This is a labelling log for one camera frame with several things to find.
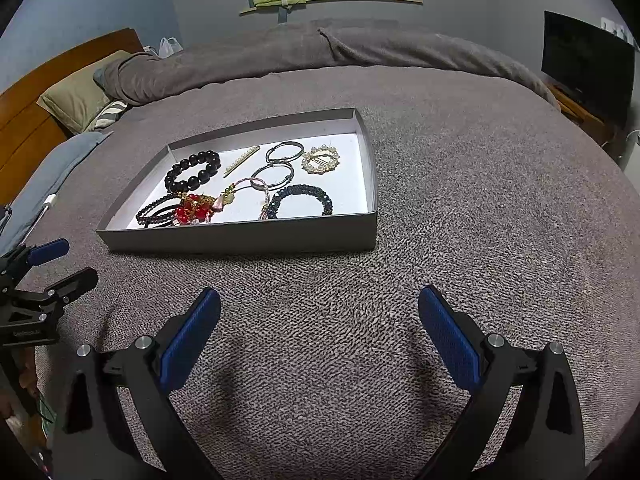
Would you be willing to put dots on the wooden headboard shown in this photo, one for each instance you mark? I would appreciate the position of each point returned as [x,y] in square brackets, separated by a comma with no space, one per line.
[30,110]

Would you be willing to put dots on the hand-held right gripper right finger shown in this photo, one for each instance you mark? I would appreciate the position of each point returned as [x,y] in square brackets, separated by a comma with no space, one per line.
[450,340]

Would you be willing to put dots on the grey fleece bed blanket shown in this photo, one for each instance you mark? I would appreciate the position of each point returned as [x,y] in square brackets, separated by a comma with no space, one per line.
[450,220]

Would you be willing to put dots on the red bead ornament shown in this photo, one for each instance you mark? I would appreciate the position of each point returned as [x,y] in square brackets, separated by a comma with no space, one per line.
[192,207]

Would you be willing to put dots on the striped pillow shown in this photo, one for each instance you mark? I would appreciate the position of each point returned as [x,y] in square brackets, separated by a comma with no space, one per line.
[111,114]

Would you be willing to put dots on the black television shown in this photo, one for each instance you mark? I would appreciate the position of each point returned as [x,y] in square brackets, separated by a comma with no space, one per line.
[585,60]

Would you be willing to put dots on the gold pearl brooch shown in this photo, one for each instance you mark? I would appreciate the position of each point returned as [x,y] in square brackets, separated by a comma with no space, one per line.
[325,167]

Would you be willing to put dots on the blue-grey blanket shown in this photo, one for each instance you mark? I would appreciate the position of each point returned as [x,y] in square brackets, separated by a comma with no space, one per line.
[55,170]

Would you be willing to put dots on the white plastic bag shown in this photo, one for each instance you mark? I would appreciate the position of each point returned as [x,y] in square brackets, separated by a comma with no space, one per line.
[170,47]

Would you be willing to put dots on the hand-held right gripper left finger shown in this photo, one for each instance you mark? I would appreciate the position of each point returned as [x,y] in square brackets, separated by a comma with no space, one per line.
[190,340]

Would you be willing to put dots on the grey cardboard tray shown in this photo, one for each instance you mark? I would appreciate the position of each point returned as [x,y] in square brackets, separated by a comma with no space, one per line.
[235,240]

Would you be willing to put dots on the wooden television stand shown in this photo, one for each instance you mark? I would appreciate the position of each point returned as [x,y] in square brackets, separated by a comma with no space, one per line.
[585,115]

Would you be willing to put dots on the white wall socket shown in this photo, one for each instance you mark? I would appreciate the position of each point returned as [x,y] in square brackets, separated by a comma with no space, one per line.
[620,30]

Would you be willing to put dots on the grey duvet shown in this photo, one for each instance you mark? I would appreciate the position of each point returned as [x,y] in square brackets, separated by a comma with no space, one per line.
[300,55]

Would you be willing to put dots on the wooden windowsill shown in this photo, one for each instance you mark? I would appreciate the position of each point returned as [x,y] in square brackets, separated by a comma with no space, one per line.
[350,1]

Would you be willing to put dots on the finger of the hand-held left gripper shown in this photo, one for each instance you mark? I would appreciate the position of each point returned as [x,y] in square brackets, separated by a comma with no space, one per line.
[47,251]
[70,282]

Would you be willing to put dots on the white charger plug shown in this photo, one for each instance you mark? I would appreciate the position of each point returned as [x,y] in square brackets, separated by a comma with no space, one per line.
[48,202]

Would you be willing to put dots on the person's left hand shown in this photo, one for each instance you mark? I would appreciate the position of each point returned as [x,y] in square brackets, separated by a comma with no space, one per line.
[27,377]

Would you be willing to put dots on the olive green pillow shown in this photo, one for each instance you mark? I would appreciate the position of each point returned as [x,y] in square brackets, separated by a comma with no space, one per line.
[75,95]

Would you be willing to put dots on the pearl bar hair clip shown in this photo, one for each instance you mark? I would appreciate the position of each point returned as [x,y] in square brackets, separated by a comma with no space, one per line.
[241,161]

